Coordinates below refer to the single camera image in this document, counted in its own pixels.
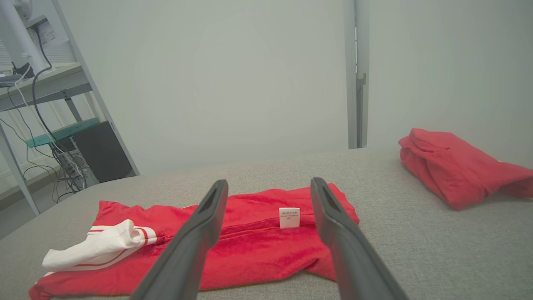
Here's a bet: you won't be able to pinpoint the grey metal desk frame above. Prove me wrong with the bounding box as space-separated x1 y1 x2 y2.
0 62 95 217

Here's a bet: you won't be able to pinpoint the grey fabric sofa cushion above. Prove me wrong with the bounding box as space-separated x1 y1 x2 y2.
0 144 533 300

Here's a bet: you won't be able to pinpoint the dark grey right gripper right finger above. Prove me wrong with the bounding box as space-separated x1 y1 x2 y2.
310 177 411 300

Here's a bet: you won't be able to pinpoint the red white striped jersey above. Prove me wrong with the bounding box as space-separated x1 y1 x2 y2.
28 183 360 300

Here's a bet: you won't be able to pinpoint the teal shelf board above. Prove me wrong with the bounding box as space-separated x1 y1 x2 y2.
26 118 101 149

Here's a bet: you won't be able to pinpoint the thick black monitor cable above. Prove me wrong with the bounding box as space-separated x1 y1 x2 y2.
31 25 57 145

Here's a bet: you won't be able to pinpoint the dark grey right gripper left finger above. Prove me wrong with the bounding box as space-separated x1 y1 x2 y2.
131 179 229 300

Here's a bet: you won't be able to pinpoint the white monitor stand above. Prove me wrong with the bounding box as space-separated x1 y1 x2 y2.
0 0 47 78

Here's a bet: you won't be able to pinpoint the red shorts with white stripes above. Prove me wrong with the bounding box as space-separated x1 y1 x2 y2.
398 127 533 211

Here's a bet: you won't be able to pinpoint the metal shelf rack with cables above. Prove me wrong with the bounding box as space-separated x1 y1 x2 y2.
50 0 140 176

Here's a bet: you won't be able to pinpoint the black computer tower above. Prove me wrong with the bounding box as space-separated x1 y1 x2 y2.
72 121 134 184

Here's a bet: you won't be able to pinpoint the grey partition post with bracket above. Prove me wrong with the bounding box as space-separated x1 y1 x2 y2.
343 0 370 150

